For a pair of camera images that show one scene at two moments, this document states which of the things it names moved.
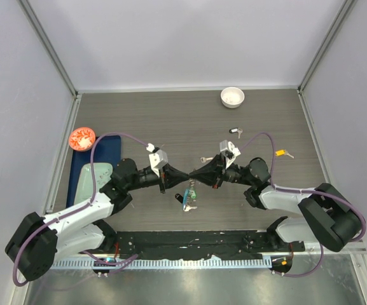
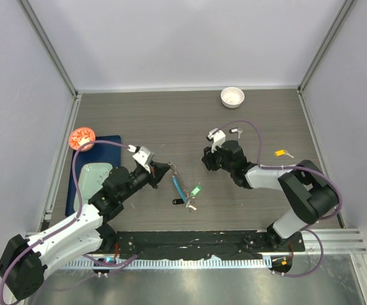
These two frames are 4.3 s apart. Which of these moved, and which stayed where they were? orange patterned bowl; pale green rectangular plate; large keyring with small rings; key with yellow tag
Moved: large keyring with small rings
Stayed: orange patterned bowl; key with yellow tag; pale green rectangular plate
